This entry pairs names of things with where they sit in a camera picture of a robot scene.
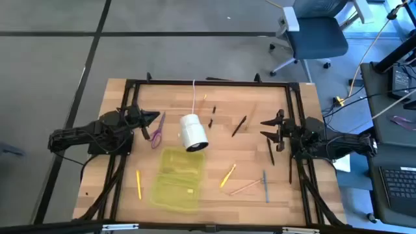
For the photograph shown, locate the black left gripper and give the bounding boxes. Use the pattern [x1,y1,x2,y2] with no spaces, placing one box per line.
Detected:
[131,103,161,142]

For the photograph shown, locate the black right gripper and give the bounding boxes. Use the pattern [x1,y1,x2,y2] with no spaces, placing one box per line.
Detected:
[259,109,298,153]

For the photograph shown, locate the purple scissors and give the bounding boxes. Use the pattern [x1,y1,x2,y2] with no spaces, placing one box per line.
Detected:
[150,112,166,150]

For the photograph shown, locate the natural wood pencil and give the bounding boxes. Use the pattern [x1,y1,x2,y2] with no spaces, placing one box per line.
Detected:
[229,178,263,196]
[244,103,258,131]

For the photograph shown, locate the orange pencil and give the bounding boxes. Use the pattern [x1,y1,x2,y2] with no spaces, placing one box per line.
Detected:
[196,94,208,116]

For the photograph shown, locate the blue-grey pencil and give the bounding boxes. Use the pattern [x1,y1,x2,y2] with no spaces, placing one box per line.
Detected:
[262,169,270,204]

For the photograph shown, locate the black pen with clear middle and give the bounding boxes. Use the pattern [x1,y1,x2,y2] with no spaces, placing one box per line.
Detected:
[207,105,217,129]

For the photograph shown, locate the yellow pencil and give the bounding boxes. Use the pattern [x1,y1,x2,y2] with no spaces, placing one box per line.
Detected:
[219,163,237,189]
[135,169,143,200]

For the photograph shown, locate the yellow-green transparent supply box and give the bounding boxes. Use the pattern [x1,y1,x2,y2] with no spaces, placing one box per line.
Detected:
[149,146,206,214]

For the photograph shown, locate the white paper sheet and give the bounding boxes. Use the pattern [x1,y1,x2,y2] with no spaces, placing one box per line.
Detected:
[333,154,352,173]

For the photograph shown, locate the dark blue office chair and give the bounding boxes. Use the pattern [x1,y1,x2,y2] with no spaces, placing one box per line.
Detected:
[268,0,374,84]

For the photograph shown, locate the dark grey desk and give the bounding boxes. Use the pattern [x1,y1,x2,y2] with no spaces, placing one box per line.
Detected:
[359,61,416,228]

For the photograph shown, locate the black power adapter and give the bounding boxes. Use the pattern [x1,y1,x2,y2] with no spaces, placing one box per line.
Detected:
[388,64,413,100]

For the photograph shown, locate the black laptop keyboard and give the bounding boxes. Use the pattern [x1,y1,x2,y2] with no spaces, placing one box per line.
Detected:
[378,165,416,218]

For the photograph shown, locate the black desk bar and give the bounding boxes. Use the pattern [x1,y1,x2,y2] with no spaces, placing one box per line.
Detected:
[373,42,416,74]

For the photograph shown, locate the grey chair base leg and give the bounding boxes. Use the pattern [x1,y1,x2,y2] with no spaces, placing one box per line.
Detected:
[0,142,25,157]

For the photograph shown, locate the black aluminium frame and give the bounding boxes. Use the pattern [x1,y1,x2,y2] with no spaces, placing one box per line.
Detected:
[0,71,391,234]

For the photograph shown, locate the white camera with cable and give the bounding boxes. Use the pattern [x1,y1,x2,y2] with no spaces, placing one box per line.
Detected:
[179,113,209,153]

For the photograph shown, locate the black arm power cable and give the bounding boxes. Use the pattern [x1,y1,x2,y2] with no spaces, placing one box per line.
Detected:
[51,151,98,185]

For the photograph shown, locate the silver frame bracket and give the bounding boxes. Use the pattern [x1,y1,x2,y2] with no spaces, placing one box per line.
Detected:
[101,223,140,232]
[281,226,320,234]

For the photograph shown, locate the black floor cable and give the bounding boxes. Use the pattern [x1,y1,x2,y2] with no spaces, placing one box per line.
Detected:
[321,86,416,118]

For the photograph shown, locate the beige cable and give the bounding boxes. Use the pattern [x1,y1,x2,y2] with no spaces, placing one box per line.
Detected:
[372,96,416,122]

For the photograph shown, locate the purple lanyard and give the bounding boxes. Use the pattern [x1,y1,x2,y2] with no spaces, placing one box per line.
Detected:
[389,115,416,131]

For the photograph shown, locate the yellow cable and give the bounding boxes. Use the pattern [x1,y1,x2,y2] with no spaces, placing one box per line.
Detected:
[347,3,406,98]

